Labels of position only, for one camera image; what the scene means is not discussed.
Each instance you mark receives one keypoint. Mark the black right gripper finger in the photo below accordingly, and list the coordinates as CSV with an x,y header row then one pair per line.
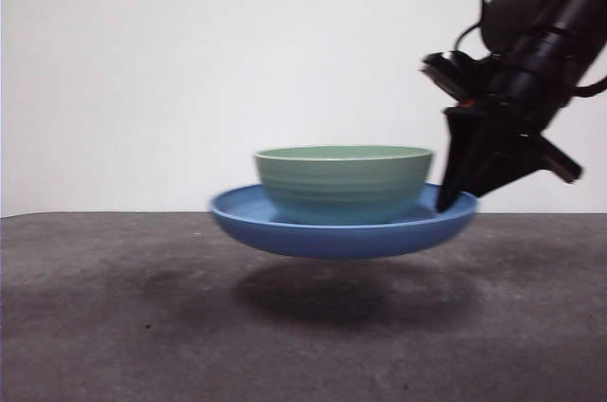
x,y
460,151
507,160

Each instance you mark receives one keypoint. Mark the green ribbed bowl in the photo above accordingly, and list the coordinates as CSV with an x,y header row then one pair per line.
x,y
341,184

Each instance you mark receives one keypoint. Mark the blue round plate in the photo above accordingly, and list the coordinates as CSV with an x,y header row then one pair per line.
x,y
332,243

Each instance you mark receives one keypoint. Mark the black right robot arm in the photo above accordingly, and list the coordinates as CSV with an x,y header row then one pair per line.
x,y
545,51

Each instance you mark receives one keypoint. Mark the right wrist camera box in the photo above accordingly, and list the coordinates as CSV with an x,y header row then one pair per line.
x,y
450,75

